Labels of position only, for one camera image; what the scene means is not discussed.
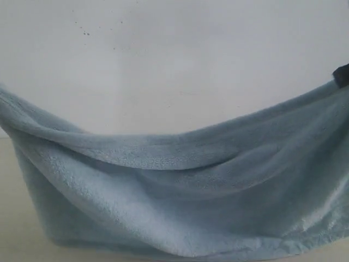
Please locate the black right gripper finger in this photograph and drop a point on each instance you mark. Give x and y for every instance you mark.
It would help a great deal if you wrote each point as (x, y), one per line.
(341, 76)

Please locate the light blue fleece towel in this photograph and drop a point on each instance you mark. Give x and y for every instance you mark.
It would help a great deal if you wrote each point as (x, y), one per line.
(262, 186)

